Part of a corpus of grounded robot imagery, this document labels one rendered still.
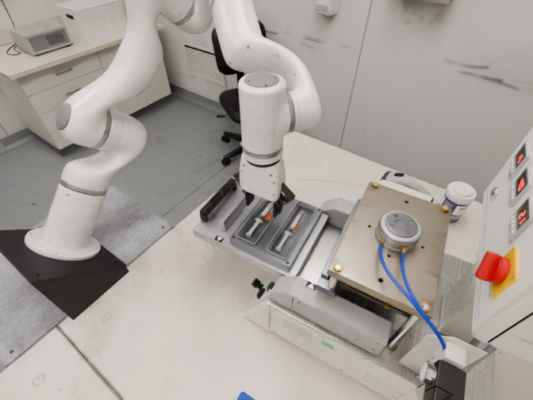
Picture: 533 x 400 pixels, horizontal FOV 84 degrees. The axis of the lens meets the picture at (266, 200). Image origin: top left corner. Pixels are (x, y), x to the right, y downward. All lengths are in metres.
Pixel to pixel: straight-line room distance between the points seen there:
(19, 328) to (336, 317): 0.86
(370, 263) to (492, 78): 1.63
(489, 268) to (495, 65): 1.66
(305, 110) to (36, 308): 0.93
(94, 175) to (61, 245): 0.22
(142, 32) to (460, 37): 1.63
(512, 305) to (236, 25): 0.61
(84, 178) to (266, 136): 0.56
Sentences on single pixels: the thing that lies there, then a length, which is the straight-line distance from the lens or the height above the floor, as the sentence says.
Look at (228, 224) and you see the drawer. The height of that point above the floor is 0.98.
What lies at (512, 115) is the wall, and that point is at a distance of 2.16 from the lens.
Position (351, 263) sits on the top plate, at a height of 1.11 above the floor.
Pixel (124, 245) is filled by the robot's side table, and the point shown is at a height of 0.75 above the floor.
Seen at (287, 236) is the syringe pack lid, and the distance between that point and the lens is 0.73.
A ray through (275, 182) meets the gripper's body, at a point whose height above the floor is 1.16.
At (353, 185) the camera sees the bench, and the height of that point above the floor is 0.75.
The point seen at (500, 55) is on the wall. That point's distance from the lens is 2.06.
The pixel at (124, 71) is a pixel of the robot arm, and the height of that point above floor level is 1.27.
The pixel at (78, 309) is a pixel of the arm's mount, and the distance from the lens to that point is 1.03.
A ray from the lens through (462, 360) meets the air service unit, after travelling 0.59.
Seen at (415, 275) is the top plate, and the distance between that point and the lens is 0.61.
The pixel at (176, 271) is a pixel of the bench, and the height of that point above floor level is 0.75.
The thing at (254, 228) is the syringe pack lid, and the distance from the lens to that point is 0.74.
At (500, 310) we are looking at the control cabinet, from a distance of 0.49.
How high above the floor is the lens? 1.59
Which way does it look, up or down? 46 degrees down
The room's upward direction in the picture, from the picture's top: straight up
